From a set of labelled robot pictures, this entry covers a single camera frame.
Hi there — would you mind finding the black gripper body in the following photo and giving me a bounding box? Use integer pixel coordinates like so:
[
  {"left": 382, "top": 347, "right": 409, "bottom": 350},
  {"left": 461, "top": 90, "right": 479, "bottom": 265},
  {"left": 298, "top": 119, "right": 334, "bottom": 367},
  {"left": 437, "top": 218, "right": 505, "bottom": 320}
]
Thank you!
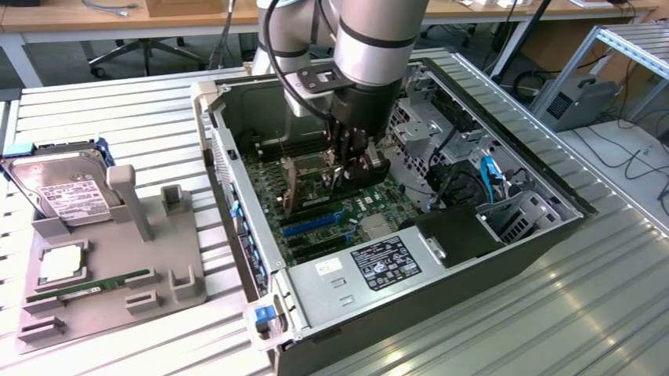
[{"left": 327, "top": 80, "right": 405, "bottom": 137}]

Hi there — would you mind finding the green graphics card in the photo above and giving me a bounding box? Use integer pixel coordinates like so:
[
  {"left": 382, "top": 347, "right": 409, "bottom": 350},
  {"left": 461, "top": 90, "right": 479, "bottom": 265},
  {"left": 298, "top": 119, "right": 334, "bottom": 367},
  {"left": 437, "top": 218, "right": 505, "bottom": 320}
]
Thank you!
[{"left": 280, "top": 150, "right": 393, "bottom": 217}]

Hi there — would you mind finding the silver drive cage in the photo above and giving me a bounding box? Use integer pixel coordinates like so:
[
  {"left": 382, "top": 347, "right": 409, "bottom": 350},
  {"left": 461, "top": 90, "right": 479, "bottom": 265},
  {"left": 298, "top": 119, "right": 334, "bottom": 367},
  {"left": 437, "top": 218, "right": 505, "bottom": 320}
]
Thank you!
[{"left": 386, "top": 97, "right": 490, "bottom": 197}]

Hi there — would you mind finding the green RAM stick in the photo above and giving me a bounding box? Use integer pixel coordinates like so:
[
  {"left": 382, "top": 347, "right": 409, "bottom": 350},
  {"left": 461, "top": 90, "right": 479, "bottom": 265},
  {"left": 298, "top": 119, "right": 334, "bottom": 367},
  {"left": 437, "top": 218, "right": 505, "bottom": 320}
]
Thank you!
[
  {"left": 25, "top": 269, "right": 154, "bottom": 305},
  {"left": 295, "top": 187, "right": 363, "bottom": 209}
]

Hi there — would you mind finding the green motherboard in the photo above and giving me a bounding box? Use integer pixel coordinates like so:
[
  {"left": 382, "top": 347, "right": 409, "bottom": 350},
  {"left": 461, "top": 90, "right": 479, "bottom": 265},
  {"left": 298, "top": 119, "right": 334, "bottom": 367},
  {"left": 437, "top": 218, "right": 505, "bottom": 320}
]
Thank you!
[{"left": 243, "top": 131, "right": 419, "bottom": 266}]

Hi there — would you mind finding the black expansion slot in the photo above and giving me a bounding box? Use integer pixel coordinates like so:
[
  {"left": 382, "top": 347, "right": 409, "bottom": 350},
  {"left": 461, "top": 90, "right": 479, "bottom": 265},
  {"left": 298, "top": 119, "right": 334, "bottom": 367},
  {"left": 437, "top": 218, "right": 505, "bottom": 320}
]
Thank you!
[{"left": 278, "top": 206, "right": 341, "bottom": 229}]

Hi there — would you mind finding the silver chipset heatsink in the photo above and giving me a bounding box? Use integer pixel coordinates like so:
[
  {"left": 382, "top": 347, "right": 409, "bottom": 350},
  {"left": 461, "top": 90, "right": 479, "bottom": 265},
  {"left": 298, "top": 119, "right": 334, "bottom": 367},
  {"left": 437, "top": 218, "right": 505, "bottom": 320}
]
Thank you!
[{"left": 359, "top": 216, "right": 394, "bottom": 240}]

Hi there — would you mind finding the blue expansion slot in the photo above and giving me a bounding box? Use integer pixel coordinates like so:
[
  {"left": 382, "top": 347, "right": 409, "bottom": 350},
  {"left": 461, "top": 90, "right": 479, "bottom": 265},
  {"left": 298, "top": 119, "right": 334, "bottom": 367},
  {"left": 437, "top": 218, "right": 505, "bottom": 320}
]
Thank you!
[{"left": 283, "top": 218, "right": 349, "bottom": 237}]

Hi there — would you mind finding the black office chair base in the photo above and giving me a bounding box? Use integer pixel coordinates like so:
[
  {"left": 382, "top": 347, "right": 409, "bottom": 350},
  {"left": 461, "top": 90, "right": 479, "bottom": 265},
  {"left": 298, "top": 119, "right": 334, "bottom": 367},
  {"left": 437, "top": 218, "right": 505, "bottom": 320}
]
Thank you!
[
  {"left": 421, "top": 23, "right": 478, "bottom": 49},
  {"left": 85, "top": 37, "right": 208, "bottom": 78}
]

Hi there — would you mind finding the black plastic air shroud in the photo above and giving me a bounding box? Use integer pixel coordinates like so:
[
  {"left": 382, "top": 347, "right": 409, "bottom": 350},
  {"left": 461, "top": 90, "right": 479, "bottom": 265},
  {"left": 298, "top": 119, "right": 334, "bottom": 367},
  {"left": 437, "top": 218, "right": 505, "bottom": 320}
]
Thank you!
[{"left": 415, "top": 206, "right": 507, "bottom": 269}]

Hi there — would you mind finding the silver disk bay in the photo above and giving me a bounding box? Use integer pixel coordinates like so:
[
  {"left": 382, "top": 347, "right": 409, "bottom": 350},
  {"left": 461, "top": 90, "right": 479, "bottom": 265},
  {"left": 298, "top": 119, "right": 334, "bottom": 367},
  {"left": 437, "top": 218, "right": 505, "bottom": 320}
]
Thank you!
[{"left": 478, "top": 191, "right": 585, "bottom": 246}]

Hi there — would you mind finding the black stand pole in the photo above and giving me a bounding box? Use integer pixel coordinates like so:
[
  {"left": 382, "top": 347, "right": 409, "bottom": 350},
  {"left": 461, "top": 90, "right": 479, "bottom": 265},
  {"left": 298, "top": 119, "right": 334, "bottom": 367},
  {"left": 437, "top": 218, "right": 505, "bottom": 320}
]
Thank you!
[{"left": 490, "top": 0, "right": 554, "bottom": 79}]

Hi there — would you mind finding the silver power supply unit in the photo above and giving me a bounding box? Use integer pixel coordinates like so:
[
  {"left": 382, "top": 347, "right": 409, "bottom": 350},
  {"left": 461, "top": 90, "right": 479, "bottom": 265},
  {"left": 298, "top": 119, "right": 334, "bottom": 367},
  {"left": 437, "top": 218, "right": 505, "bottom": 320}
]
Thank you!
[{"left": 282, "top": 233, "right": 450, "bottom": 330}]

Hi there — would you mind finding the grey box unit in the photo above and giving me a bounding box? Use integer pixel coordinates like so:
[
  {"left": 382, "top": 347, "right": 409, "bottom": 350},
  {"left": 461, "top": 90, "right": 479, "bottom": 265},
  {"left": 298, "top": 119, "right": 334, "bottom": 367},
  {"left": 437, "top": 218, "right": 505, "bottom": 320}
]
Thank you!
[{"left": 530, "top": 74, "right": 624, "bottom": 132}]

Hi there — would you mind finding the cardboard box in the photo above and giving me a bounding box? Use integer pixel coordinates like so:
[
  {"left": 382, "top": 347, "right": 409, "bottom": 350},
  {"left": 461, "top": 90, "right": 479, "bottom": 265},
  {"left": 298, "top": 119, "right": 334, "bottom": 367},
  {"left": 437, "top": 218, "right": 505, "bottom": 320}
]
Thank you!
[{"left": 146, "top": 0, "right": 231, "bottom": 18}]

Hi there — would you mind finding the blue case latch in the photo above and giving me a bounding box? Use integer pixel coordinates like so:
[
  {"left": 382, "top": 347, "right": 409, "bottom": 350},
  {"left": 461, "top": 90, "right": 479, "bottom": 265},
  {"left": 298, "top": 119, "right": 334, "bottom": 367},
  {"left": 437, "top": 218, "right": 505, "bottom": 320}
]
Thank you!
[{"left": 250, "top": 306, "right": 276, "bottom": 327}]

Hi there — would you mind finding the open black PC case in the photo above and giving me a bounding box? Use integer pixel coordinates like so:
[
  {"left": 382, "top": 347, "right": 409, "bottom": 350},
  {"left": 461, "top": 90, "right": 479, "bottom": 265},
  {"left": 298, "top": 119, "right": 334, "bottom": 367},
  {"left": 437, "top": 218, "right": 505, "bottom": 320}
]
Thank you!
[{"left": 190, "top": 57, "right": 600, "bottom": 376}]

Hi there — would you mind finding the hard disk in blue carrier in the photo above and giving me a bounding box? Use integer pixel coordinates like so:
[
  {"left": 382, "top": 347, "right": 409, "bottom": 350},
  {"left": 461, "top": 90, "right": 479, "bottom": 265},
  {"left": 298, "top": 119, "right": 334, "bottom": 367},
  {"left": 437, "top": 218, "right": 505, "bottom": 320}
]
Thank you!
[{"left": 0, "top": 135, "right": 118, "bottom": 229}]

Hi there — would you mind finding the aluminium profile rack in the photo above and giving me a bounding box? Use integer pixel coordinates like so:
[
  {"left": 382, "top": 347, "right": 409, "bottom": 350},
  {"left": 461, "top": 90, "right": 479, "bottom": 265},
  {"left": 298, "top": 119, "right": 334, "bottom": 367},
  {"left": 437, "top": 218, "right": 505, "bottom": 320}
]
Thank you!
[{"left": 537, "top": 21, "right": 669, "bottom": 118}]

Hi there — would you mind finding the silver CPU chip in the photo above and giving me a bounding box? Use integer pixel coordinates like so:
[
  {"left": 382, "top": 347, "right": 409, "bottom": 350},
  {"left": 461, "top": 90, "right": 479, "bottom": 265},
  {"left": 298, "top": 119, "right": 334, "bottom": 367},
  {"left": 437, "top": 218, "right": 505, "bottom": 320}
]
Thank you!
[{"left": 36, "top": 245, "right": 89, "bottom": 284}]

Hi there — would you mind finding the grey parts rack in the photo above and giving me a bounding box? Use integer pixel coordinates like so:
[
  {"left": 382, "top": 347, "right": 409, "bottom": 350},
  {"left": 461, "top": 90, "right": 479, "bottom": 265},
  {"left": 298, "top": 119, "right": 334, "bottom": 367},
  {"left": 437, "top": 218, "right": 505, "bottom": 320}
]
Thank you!
[{"left": 12, "top": 164, "right": 210, "bottom": 356}]

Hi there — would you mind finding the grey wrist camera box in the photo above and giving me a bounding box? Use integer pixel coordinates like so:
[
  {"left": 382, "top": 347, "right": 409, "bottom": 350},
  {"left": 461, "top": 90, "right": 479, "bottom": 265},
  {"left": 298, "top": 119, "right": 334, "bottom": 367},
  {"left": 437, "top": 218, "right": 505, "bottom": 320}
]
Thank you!
[{"left": 284, "top": 65, "right": 358, "bottom": 118}]

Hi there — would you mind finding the black wire bundle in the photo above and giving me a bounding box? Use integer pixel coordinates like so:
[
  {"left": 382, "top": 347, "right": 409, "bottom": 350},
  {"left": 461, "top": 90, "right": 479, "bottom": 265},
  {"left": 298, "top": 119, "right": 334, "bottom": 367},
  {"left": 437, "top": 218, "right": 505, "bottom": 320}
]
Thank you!
[{"left": 426, "top": 162, "right": 485, "bottom": 208}]

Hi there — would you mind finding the blue SATA wire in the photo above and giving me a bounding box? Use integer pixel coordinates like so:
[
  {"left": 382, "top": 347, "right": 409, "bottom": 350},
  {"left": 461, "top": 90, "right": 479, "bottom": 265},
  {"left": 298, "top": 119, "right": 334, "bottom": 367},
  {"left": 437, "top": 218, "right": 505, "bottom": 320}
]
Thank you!
[{"left": 478, "top": 155, "right": 503, "bottom": 205}]

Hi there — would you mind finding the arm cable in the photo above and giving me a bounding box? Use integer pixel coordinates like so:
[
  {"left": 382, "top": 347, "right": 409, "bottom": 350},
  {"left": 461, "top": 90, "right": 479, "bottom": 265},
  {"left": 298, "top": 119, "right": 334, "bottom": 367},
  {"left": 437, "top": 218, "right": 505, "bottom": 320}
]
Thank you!
[{"left": 259, "top": 0, "right": 335, "bottom": 120}]

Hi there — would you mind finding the wooden desk with white frame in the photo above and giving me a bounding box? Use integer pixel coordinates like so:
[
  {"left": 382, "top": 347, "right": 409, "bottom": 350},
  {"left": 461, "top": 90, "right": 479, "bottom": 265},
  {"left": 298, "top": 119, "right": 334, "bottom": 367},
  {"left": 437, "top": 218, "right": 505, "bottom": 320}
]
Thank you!
[
  {"left": 422, "top": 0, "right": 660, "bottom": 79},
  {"left": 0, "top": 0, "right": 262, "bottom": 89}
]

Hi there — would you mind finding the grey network cable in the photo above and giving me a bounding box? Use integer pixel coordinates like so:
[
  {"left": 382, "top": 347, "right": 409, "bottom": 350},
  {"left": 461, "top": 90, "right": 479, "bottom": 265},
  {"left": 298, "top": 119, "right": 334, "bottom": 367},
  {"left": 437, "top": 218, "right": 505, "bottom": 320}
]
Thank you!
[{"left": 80, "top": 0, "right": 140, "bottom": 17}]

